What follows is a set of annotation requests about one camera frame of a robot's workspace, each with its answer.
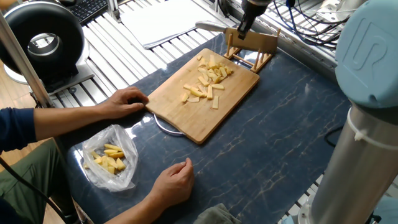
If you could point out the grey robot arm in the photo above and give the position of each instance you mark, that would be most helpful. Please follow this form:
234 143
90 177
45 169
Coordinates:
360 112

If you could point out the olive trousers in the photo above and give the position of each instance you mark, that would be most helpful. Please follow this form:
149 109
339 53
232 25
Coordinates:
25 186

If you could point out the black keyboard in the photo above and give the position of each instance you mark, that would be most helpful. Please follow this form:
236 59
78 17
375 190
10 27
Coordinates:
87 9

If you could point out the person's left hand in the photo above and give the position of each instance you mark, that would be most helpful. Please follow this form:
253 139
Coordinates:
124 102

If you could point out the wooden pole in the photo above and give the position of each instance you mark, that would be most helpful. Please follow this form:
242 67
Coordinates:
25 65

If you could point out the dark blue marble mat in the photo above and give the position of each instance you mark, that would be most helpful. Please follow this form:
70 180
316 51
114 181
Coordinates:
286 143

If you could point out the thin cut potato slice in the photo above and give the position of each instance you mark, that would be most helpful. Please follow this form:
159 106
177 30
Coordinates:
228 70
209 92
217 79
215 101
221 73
214 66
194 98
204 78
200 59
218 86
193 89

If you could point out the person's right hand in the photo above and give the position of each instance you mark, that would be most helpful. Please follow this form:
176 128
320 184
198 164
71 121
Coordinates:
171 180

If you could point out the wooden knife rack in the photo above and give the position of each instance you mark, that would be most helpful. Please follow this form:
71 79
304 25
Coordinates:
252 57

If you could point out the steel cleaver knife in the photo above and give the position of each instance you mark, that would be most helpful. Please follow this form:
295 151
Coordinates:
255 40

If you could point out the person's right forearm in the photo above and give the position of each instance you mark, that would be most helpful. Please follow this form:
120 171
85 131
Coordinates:
127 214

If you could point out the plastic bag of potato sticks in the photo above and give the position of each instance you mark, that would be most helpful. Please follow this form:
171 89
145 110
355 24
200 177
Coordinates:
111 158

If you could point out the bamboo cutting board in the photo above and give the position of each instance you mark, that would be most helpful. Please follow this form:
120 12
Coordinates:
186 118

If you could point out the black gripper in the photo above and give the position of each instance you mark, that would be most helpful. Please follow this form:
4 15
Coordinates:
254 6

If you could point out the person's left forearm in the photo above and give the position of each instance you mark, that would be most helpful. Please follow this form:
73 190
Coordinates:
50 121

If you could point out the white sheet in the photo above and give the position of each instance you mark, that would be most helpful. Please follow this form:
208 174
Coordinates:
161 22

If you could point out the grey-green cloth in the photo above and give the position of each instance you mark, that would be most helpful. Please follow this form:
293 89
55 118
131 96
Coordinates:
214 214

